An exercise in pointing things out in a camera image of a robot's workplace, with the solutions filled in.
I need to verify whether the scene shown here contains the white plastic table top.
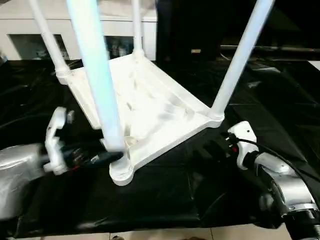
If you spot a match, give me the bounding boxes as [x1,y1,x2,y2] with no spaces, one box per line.
[57,53,225,187]

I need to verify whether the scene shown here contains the white plastic table leg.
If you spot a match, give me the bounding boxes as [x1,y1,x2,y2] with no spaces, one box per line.
[66,0,133,174]
[28,0,72,78]
[209,0,276,120]
[131,0,145,57]

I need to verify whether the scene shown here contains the black plastic mat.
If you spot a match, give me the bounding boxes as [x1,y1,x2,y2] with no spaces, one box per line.
[0,56,320,237]

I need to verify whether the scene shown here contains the white cabinet with glass doors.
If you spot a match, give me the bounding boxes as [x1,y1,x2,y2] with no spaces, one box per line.
[0,0,158,61]

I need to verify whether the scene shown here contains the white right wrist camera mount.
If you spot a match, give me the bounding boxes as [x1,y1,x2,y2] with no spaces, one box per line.
[226,121,260,171]

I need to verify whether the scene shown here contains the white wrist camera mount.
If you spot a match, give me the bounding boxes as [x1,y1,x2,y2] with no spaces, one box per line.
[226,121,260,171]
[43,106,76,176]

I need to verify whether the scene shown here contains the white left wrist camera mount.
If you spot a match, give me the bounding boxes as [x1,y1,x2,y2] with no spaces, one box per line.
[43,106,76,176]

